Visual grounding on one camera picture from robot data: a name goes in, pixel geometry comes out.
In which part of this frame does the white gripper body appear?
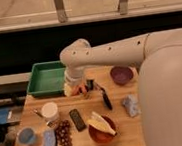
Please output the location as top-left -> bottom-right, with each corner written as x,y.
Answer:
64,68 -> 84,86

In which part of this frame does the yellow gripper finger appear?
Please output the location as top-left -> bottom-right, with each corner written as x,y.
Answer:
63,83 -> 73,97

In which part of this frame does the red yellow apple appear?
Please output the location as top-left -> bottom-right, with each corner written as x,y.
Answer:
71,85 -> 82,96

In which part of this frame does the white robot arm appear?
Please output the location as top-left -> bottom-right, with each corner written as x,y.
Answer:
60,28 -> 182,146

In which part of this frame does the orange carrot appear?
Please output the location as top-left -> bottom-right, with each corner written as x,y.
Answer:
81,84 -> 89,94

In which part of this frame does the green plastic tray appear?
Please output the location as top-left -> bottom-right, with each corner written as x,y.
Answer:
26,61 -> 65,98

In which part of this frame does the black rectangular remote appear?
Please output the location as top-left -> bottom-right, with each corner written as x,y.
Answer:
69,109 -> 86,131

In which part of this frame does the white lidded jar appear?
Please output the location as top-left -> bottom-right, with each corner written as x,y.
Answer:
41,102 -> 60,121

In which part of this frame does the bunch of dark grapes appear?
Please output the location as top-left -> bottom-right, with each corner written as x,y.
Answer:
55,120 -> 73,146

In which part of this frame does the small metal utensil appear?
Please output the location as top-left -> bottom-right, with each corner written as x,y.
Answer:
33,109 -> 44,118

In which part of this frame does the yellow corn cob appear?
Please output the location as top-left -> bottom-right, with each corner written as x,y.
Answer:
88,111 -> 116,135

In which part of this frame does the purple bowl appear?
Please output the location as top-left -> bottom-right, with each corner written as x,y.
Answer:
110,66 -> 133,86

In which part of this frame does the blue sponge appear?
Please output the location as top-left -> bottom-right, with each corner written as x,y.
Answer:
42,129 -> 57,146

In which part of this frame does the orange bowl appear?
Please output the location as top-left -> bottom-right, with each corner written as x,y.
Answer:
88,115 -> 117,145

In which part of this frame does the blue plastic cup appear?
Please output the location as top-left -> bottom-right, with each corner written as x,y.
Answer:
17,127 -> 37,146

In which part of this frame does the crumpled blue cloth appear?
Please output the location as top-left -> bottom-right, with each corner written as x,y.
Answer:
122,95 -> 140,117

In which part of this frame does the blue black equipment at left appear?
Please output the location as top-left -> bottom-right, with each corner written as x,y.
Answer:
0,104 -> 23,143

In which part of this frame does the black handled knife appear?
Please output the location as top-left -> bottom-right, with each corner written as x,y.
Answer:
95,82 -> 112,110

